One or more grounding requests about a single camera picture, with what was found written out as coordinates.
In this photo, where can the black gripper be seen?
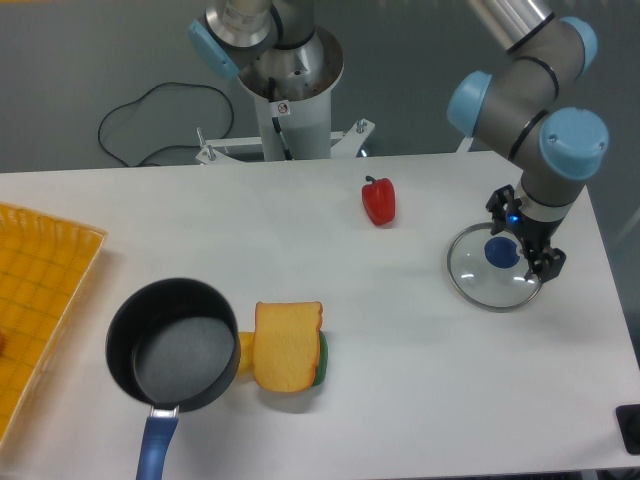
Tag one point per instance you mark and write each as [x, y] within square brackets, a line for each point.
[533, 225]

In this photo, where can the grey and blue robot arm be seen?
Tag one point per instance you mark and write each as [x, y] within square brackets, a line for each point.
[558, 151]

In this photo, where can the glass pot lid blue knob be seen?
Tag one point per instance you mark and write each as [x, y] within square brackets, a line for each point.
[489, 271]

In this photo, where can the red toy bell pepper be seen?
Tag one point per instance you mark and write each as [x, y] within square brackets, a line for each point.
[379, 200]

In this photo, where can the black device at table edge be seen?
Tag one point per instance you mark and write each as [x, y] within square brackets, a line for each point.
[628, 417]

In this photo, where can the green toy lettuce piece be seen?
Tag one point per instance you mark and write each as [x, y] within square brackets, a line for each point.
[321, 368]

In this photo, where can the yellow toy cheese piece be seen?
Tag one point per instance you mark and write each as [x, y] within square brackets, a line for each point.
[246, 353]

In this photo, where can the yellow woven basket tray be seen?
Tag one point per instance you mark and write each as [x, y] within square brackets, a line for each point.
[46, 262]

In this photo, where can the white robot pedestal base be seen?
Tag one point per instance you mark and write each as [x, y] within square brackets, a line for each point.
[292, 93]

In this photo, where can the black saucepan blue handle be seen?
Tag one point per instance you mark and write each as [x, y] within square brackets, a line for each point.
[173, 345]

